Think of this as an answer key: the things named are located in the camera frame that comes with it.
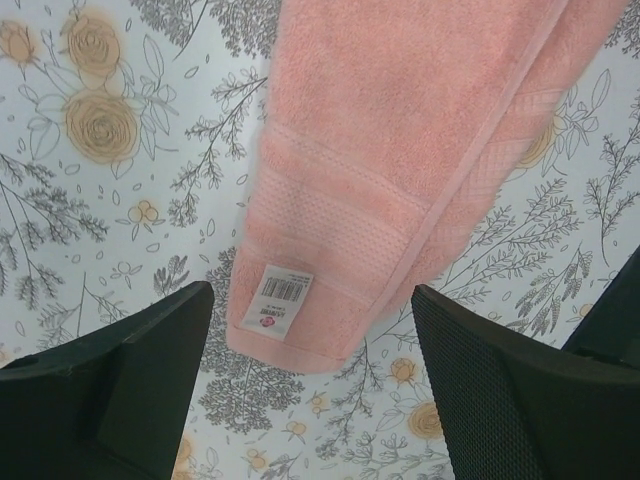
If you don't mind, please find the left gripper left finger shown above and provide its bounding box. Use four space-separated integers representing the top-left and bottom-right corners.
1 281 214 479

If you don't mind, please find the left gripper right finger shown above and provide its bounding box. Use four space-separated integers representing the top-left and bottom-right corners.
411 286 639 479

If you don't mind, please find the pink towel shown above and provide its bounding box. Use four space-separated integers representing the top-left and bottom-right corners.
226 1 625 374

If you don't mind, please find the floral table mat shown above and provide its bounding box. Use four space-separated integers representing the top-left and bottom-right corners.
1 1 639 479

